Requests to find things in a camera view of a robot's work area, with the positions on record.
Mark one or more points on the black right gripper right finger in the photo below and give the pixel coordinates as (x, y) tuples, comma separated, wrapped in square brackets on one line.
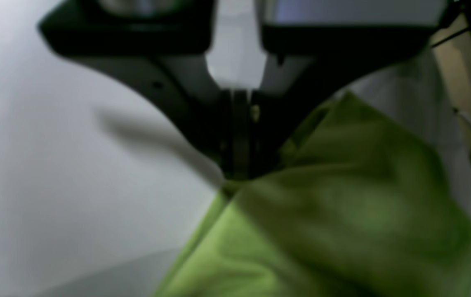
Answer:
[(316, 47)]

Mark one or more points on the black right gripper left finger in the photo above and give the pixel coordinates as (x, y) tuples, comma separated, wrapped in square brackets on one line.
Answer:
[(161, 55)]

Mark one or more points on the green T-shirt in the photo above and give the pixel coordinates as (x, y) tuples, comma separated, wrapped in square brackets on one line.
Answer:
[(356, 207)]

